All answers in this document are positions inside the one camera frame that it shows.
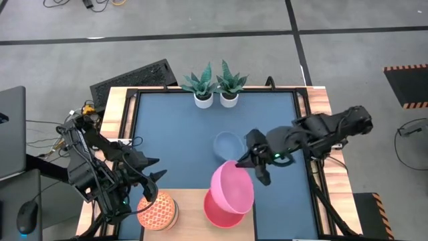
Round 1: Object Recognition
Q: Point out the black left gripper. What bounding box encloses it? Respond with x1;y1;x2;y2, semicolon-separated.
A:
116;154;168;202

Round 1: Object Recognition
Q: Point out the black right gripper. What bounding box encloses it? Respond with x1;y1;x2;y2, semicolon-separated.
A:
235;129;272;187

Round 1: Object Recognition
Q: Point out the plain pink bowl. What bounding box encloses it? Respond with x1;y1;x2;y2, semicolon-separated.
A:
209;160;255;215

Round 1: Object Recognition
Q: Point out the orange diamond patterned bowl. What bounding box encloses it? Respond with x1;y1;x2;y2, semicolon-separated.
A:
136;190;177;232

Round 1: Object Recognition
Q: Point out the plain red bowl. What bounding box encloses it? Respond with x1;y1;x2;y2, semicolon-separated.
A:
203;189;247;230

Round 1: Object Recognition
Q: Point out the plain grey-blue bowl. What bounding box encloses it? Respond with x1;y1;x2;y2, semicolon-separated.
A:
213;131;247;161

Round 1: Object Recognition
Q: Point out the snake plant in white pot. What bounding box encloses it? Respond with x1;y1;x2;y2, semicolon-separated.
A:
180;62;218;110
215;59;250;108

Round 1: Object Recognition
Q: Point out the black perforated panel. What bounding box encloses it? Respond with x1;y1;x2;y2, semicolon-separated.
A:
89;58;179;113

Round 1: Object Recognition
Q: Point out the black mat with orange stripes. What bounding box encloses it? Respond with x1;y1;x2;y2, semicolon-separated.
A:
352;192;396;240
383;63;428;110

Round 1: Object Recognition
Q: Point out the black computer mouse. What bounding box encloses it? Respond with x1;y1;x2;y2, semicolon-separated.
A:
16;199;39;235

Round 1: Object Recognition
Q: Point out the grey laptop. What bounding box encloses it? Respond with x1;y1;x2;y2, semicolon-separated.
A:
0;86;27;180

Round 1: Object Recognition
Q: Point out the grey desk pad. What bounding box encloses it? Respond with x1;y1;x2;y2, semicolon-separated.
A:
0;169;43;241

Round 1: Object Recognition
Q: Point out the grey floor device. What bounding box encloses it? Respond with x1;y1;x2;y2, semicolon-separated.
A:
397;119;428;137

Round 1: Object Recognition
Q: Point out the black metal table frame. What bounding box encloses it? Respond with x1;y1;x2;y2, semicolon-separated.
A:
113;86;335;241

